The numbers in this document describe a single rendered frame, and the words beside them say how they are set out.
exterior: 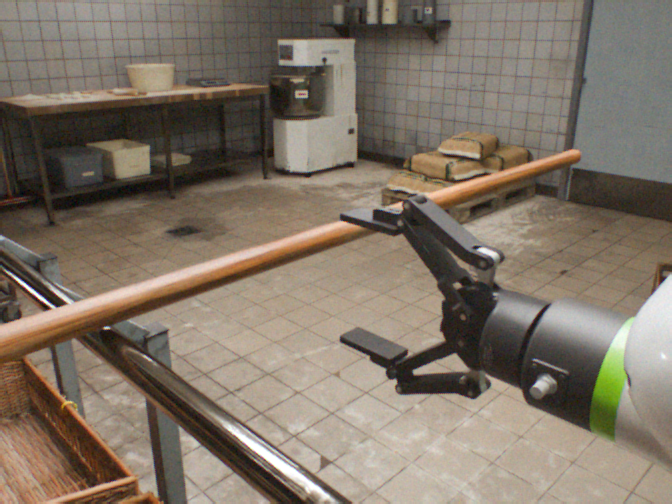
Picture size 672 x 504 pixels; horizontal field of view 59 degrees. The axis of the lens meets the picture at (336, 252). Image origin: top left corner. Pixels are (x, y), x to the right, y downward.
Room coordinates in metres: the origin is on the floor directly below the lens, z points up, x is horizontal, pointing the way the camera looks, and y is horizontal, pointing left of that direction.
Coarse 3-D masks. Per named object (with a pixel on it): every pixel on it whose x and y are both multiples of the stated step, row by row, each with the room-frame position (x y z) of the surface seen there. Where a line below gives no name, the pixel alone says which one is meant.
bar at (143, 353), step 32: (0, 256) 0.67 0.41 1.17; (32, 256) 1.21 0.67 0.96; (32, 288) 0.59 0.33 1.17; (64, 288) 0.80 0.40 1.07; (128, 320) 0.86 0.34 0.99; (64, 352) 1.22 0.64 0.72; (96, 352) 0.47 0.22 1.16; (128, 352) 0.44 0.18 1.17; (160, 352) 0.89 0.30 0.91; (64, 384) 1.21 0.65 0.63; (160, 384) 0.40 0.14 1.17; (192, 384) 0.40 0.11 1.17; (160, 416) 0.88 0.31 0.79; (192, 416) 0.36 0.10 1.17; (224, 416) 0.35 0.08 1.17; (160, 448) 0.87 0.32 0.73; (224, 448) 0.33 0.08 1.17; (256, 448) 0.32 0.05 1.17; (160, 480) 0.88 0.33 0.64; (256, 480) 0.30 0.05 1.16; (288, 480) 0.29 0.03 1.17; (320, 480) 0.29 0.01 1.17
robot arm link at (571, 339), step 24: (552, 312) 0.40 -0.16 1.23; (576, 312) 0.40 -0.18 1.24; (600, 312) 0.39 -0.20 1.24; (552, 336) 0.38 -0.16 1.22; (576, 336) 0.38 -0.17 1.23; (600, 336) 0.37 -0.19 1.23; (528, 360) 0.38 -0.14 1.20; (552, 360) 0.37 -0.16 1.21; (576, 360) 0.36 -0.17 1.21; (600, 360) 0.36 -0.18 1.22; (528, 384) 0.38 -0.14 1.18; (552, 384) 0.36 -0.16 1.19; (576, 384) 0.36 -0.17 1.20; (552, 408) 0.37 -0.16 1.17; (576, 408) 0.35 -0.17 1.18
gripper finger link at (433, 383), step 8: (416, 376) 0.52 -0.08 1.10; (424, 376) 0.50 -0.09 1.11; (432, 376) 0.50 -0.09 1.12; (440, 376) 0.49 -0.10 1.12; (448, 376) 0.48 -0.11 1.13; (456, 376) 0.47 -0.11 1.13; (400, 384) 0.50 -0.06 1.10; (408, 384) 0.50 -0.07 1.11; (416, 384) 0.49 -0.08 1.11; (424, 384) 0.48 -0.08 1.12; (432, 384) 0.48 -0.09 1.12; (440, 384) 0.47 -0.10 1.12; (448, 384) 0.47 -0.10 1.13; (456, 384) 0.46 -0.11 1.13; (464, 384) 0.46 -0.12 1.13; (472, 384) 0.45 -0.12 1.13; (488, 384) 0.46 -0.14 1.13; (400, 392) 0.50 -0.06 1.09; (408, 392) 0.50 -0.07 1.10; (416, 392) 0.49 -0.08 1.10; (424, 392) 0.48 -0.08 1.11; (432, 392) 0.48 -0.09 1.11; (440, 392) 0.47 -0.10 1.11; (448, 392) 0.47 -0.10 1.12; (456, 392) 0.46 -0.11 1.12; (464, 392) 0.45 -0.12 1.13; (472, 392) 0.45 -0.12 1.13; (480, 392) 0.45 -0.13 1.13
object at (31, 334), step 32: (544, 160) 1.10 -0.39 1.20; (576, 160) 1.18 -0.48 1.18; (448, 192) 0.87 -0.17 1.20; (480, 192) 0.92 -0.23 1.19; (352, 224) 0.71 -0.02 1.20; (224, 256) 0.59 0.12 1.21; (256, 256) 0.60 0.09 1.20; (288, 256) 0.63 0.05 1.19; (128, 288) 0.50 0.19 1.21; (160, 288) 0.52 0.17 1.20; (192, 288) 0.54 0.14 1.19; (32, 320) 0.44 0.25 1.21; (64, 320) 0.45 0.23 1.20; (96, 320) 0.47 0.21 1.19; (0, 352) 0.41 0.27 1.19; (32, 352) 0.43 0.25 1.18
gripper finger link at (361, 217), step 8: (360, 208) 0.58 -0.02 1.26; (344, 216) 0.55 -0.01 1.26; (352, 216) 0.55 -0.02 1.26; (360, 216) 0.55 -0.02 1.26; (368, 216) 0.55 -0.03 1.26; (360, 224) 0.54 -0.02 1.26; (368, 224) 0.53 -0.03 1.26; (376, 224) 0.53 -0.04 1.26; (384, 224) 0.52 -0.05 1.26; (384, 232) 0.52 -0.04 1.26; (392, 232) 0.51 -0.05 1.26; (400, 232) 0.52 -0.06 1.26
